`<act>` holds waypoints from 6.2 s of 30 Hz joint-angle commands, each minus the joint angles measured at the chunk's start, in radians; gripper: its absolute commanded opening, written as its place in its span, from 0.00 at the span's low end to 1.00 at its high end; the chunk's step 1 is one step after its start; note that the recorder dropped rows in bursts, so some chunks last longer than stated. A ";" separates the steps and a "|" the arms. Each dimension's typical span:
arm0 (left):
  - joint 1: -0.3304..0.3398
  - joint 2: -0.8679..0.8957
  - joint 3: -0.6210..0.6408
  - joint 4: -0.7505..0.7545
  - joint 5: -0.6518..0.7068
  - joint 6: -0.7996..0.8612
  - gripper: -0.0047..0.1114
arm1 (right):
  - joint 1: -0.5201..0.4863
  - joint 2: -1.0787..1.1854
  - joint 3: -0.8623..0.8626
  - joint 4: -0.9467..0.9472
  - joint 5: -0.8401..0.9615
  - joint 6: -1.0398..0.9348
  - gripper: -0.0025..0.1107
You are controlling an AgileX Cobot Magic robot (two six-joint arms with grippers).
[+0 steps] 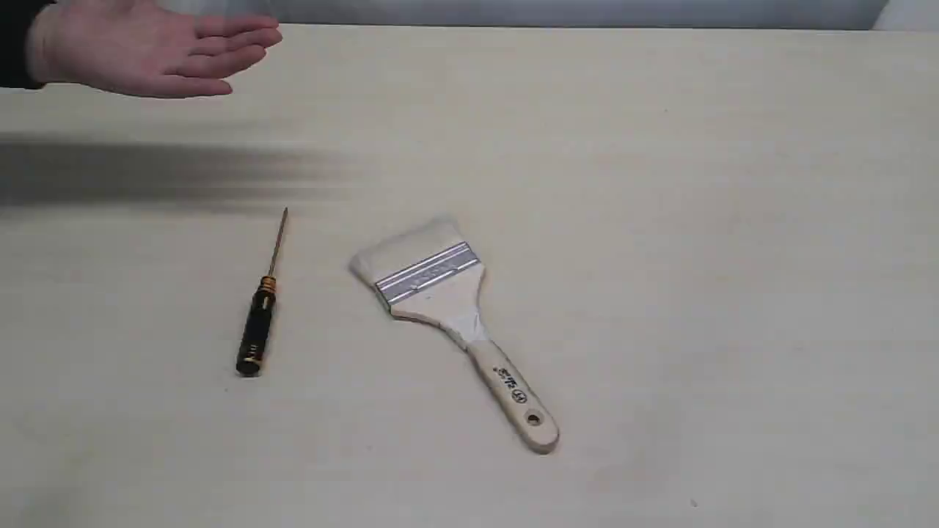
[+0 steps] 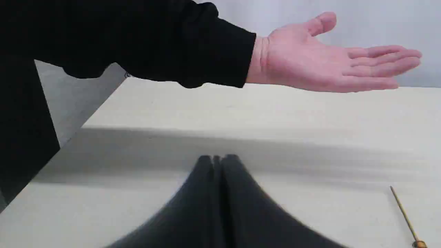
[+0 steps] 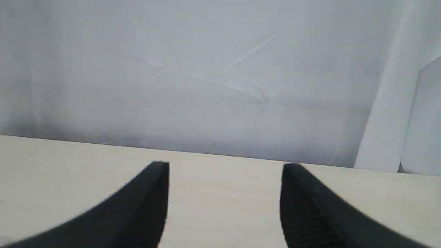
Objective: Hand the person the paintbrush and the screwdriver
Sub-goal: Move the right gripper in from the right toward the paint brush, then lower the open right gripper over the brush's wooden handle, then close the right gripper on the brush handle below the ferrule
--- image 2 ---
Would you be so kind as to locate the black sleeved forearm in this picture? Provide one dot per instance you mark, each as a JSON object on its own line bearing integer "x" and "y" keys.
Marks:
{"x": 160, "y": 40}

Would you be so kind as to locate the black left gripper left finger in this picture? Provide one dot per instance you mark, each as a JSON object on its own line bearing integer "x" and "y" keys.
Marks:
{"x": 189, "y": 220}

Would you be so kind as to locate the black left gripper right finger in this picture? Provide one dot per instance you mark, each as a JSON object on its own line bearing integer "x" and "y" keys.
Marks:
{"x": 256, "y": 220}

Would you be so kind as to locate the open bare human hand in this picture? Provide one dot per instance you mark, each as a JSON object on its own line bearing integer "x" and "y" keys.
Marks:
{"x": 293, "y": 56}

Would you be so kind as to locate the black gold precision screwdriver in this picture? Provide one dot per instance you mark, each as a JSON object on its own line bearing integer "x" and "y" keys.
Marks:
{"x": 417, "y": 242}

